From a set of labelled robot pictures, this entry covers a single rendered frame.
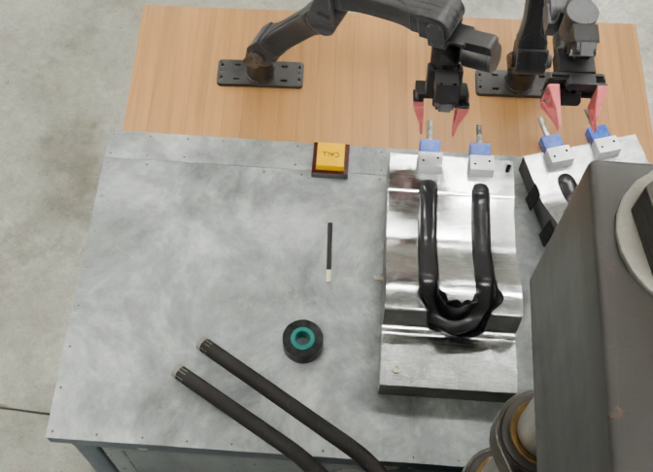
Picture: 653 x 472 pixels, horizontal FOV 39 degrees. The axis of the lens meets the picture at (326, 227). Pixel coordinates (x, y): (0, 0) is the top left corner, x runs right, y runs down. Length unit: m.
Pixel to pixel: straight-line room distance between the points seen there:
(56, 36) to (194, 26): 1.18
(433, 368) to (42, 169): 1.69
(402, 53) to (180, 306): 0.81
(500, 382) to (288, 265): 0.49
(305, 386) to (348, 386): 0.08
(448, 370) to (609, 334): 1.21
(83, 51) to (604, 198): 2.82
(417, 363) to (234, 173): 0.59
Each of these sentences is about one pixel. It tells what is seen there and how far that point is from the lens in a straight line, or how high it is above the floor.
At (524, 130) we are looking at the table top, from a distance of 2.16.
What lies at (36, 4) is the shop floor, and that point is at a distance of 3.52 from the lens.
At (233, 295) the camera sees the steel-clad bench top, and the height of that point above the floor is 0.80.
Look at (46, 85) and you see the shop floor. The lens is 3.28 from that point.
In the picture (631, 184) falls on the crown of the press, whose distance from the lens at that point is 0.66.
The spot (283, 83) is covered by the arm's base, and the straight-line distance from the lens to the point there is 2.16.
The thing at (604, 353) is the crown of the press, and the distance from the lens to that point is 0.60.
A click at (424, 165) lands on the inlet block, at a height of 0.92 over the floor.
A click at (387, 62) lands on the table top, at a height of 0.80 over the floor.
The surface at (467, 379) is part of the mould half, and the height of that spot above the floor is 0.86.
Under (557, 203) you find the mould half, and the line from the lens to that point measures 2.00.
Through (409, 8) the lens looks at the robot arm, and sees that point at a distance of 1.73.
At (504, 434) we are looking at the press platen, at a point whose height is 1.54.
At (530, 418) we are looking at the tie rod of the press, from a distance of 1.00.
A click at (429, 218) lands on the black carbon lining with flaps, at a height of 0.88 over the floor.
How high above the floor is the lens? 2.54
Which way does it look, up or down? 62 degrees down
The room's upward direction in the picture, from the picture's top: 2 degrees clockwise
